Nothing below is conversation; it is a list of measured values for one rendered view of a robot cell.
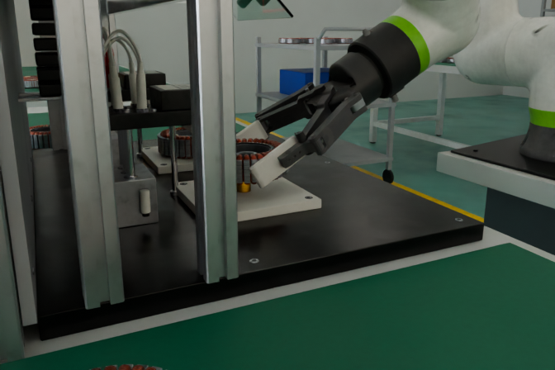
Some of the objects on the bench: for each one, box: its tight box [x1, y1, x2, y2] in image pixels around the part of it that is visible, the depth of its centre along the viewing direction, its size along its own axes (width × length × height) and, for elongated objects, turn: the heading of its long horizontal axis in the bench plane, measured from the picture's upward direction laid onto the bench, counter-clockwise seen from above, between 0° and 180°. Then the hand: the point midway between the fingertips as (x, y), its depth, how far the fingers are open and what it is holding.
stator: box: [236, 138, 289, 185], centre depth 66 cm, size 11×11×4 cm
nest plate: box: [176, 177, 321, 221], centre depth 67 cm, size 15×15×1 cm
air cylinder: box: [113, 164, 159, 228], centre depth 61 cm, size 5×8×6 cm
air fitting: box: [139, 189, 150, 217], centre depth 57 cm, size 1×1×3 cm
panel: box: [0, 0, 37, 326], centre depth 64 cm, size 1×66×30 cm, turn 25°
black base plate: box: [32, 132, 484, 341], centre depth 77 cm, size 47×64×2 cm
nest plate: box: [141, 146, 193, 174], centre depth 88 cm, size 15×15×1 cm
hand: (249, 158), depth 67 cm, fingers closed on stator, 11 cm apart
